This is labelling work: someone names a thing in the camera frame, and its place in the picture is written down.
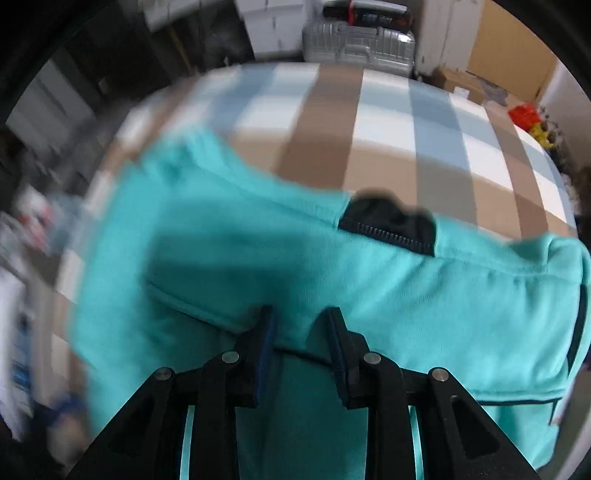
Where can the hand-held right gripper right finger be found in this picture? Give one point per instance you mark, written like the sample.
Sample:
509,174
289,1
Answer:
339,364

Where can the silver suitcase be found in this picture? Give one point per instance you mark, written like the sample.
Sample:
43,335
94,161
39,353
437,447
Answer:
351,39

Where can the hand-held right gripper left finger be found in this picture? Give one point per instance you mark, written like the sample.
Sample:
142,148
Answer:
264,360

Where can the black and red shoebox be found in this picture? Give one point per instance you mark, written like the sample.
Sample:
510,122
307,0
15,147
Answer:
383,17

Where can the white desk with drawers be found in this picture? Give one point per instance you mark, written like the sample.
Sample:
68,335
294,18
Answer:
272,32

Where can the brown cardboard box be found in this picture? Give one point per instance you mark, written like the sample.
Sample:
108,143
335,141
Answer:
452,81

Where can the teal zip jacket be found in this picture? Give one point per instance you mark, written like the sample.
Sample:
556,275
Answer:
277,258

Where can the wooden door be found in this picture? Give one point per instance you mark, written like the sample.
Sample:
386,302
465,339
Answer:
512,50

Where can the red bag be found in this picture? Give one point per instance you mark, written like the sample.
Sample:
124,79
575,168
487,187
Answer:
524,116

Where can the checkered bed blanket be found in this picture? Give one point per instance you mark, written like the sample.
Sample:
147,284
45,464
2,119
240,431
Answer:
388,124

